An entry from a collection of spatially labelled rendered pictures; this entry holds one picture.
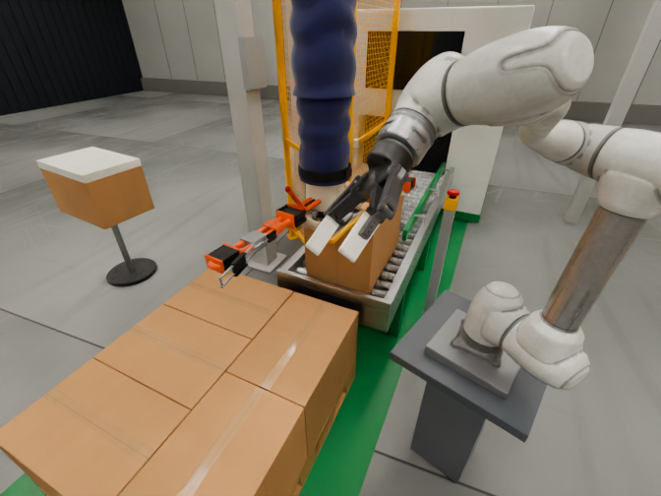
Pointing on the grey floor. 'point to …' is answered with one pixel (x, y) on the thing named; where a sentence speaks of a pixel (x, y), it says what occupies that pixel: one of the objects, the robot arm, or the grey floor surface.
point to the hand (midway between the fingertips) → (330, 248)
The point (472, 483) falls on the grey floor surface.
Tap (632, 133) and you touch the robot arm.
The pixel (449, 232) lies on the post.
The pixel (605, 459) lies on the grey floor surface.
